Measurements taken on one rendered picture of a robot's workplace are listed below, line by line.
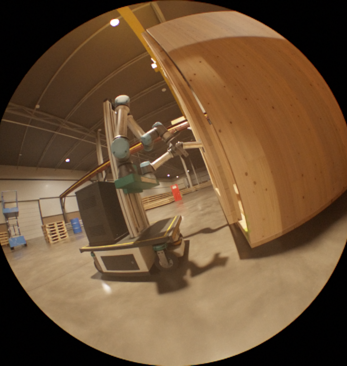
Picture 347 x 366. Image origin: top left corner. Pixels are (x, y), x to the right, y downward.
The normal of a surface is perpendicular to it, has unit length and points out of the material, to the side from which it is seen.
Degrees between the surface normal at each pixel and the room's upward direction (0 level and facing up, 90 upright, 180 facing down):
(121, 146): 97
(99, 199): 90
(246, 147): 90
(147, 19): 180
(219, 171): 90
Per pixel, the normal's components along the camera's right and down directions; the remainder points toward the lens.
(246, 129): -0.29, 0.00
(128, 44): 0.31, 0.95
